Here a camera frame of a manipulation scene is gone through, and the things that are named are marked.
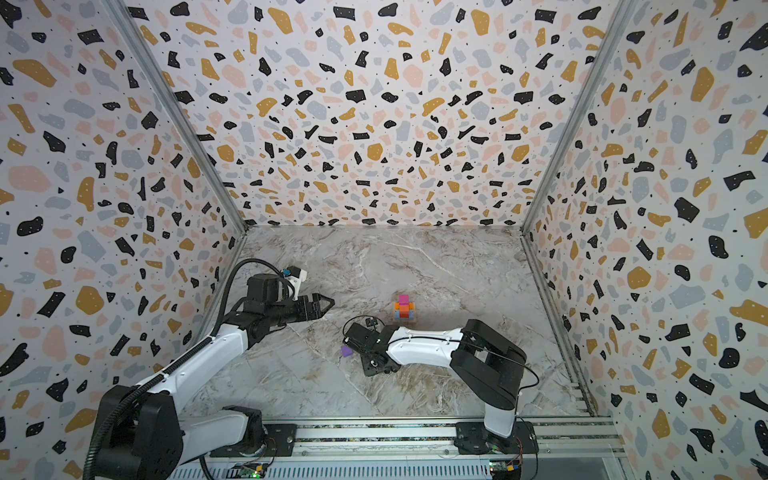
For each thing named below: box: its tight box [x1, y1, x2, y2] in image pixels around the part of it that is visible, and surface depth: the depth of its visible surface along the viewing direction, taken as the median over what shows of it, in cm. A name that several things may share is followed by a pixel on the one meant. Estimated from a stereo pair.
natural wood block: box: [393, 308, 417, 323], surface depth 97 cm
